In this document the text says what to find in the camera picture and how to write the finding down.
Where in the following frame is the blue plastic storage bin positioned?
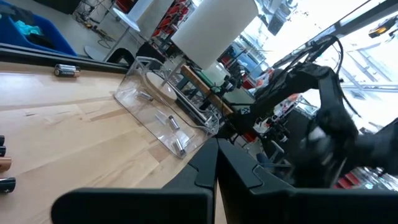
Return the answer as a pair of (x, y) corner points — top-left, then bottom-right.
(0, 0), (78, 57)

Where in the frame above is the black chair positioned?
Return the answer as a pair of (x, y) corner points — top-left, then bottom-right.
(107, 47), (137, 67)

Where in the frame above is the black cloth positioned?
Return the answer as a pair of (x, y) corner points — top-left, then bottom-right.
(0, 2), (37, 27)

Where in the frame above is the teal cloth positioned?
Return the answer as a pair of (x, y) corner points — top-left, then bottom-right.
(14, 19), (44, 37)

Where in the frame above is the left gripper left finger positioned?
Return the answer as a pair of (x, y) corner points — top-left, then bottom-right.
(51, 138), (219, 224)

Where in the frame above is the red storage bin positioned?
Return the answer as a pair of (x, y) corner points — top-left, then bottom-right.
(151, 0), (193, 39)

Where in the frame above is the grey round-base floor stand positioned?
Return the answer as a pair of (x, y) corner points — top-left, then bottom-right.
(83, 7), (141, 62)

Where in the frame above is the white shade table lamp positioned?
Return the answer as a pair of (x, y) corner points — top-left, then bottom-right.
(145, 0), (259, 106)

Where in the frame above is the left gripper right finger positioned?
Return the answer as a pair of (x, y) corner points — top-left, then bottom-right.
(216, 138), (398, 224)

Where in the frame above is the clear plastic bin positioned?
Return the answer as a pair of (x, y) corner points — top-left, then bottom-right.
(113, 55), (220, 160)

